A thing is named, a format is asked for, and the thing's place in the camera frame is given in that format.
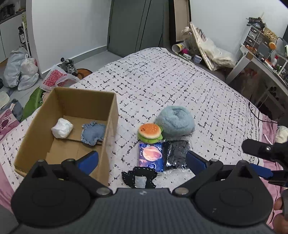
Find grey drawer organizer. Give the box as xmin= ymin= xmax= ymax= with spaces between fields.
xmin=243 ymin=25 xmax=271 ymax=48

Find blue planet print tissue packet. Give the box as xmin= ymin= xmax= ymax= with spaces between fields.
xmin=138 ymin=142 xmax=165 ymax=175

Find white cabinet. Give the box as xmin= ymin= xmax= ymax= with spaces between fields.
xmin=0 ymin=8 xmax=30 ymax=64

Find pink patterned cushion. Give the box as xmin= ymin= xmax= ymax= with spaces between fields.
xmin=0 ymin=109 xmax=20 ymax=141

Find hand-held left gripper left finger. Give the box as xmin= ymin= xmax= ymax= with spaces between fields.
xmin=27 ymin=151 xmax=113 ymax=197

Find blue denim patch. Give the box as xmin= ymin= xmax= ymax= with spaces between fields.
xmin=81 ymin=121 xmax=107 ymax=147

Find white cloth bundle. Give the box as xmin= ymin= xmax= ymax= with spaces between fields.
xmin=51 ymin=118 xmax=74 ymax=138

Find grey-blue folded cloth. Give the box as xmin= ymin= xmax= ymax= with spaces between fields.
xmin=9 ymin=99 xmax=24 ymax=122

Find grey sneakers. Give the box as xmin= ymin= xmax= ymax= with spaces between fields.
xmin=57 ymin=59 xmax=78 ymax=75

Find grey plastic bag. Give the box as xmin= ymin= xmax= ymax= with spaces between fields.
xmin=3 ymin=46 xmax=29 ymax=88

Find burger plush toy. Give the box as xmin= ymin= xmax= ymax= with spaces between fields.
xmin=137 ymin=123 xmax=163 ymax=144

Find woven basket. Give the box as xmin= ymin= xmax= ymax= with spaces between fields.
xmin=263 ymin=27 xmax=278 ymax=42

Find black stitched cloth patch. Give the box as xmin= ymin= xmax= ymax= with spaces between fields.
xmin=121 ymin=166 xmax=157 ymax=189

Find black glitter pouch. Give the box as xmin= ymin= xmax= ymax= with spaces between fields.
xmin=162 ymin=139 xmax=192 ymax=171

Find white crumpled plastic bag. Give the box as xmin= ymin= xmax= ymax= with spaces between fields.
xmin=202 ymin=38 xmax=237 ymax=68

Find brown round mat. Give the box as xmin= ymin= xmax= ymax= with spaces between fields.
xmin=76 ymin=68 xmax=93 ymax=79

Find dark spray bottle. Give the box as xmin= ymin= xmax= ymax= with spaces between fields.
xmin=18 ymin=26 xmax=27 ymax=44

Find black and white checked blanket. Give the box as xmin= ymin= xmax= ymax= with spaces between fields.
xmin=0 ymin=47 xmax=268 ymax=196

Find cardboard box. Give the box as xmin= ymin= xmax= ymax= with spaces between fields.
xmin=14 ymin=87 xmax=119 ymax=187

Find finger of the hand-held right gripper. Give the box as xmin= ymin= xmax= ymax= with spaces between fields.
xmin=249 ymin=163 xmax=288 ymax=187
xmin=242 ymin=139 xmax=288 ymax=168

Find brown framed board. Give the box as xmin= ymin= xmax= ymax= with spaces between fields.
xmin=169 ymin=0 xmax=192 ymax=44

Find blue fluffy plush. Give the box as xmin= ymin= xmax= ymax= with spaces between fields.
xmin=154 ymin=106 xmax=196 ymax=138

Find red patterned plastic bag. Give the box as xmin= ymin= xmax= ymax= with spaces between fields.
xmin=40 ymin=65 xmax=80 ymax=92

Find person's right hand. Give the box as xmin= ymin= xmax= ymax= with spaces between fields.
xmin=272 ymin=196 xmax=288 ymax=234

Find clear plastic jar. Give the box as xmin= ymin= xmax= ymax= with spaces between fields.
xmin=181 ymin=26 xmax=194 ymax=44

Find black cable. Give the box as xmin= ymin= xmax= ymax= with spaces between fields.
xmin=248 ymin=102 xmax=278 ymax=123

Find pink bed sheet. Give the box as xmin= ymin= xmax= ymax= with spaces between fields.
xmin=0 ymin=112 xmax=288 ymax=228

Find white pillow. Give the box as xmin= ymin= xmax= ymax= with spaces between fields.
xmin=274 ymin=125 xmax=288 ymax=143

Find dark grey door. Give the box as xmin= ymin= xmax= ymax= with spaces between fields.
xmin=107 ymin=0 xmax=170 ymax=58

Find white desk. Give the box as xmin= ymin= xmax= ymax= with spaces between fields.
xmin=225 ymin=44 xmax=288 ymax=90

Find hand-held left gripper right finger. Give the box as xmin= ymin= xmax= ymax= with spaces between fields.
xmin=173 ymin=150 xmax=258 ymax=196

